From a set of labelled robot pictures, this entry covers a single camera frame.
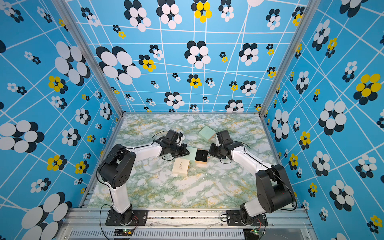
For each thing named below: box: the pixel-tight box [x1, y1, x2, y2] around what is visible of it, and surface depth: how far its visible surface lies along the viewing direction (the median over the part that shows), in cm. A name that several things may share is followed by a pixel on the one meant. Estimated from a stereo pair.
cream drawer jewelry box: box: [172, 158, 190, 176], surface depth 90 cm
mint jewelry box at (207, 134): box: [198, 126, 216, 143], surface depth 107 cm
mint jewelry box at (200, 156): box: [181, 147, 209, 165], surface depth 95 cm
